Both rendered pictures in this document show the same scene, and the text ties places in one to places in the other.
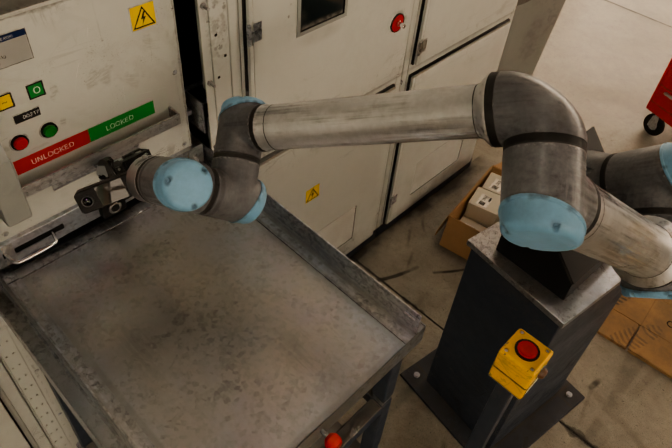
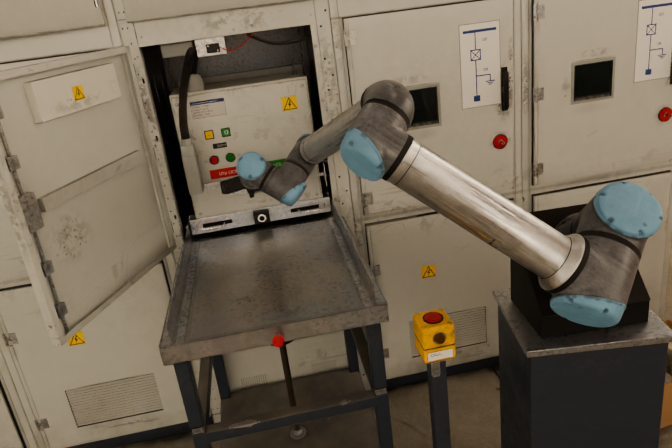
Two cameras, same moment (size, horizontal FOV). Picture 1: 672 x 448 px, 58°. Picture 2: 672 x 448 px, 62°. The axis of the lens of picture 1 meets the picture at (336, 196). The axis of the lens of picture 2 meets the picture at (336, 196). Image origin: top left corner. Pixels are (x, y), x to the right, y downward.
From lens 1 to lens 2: 113 cm
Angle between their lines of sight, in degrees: 43
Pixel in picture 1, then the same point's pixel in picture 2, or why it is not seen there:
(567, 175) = (370, 118)
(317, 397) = (285, 315)
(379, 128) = (335, 128)
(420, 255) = not seen: hidden behind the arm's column
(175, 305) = (255, 264)
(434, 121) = (350, 115)
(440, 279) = not seen: hidden behind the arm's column
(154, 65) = (296, 134)
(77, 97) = (248, 142)
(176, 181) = (244, 160)
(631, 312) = not seen: outside the picture
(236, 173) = (285, 170)
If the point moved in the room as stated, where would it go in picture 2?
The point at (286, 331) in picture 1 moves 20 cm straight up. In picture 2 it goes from (299, 286) to (290, 225)
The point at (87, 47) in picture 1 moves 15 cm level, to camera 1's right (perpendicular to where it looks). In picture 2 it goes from (255, 114) to (284, 116)
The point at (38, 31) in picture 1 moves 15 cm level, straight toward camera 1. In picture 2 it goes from (230, 100) to (215, 109)
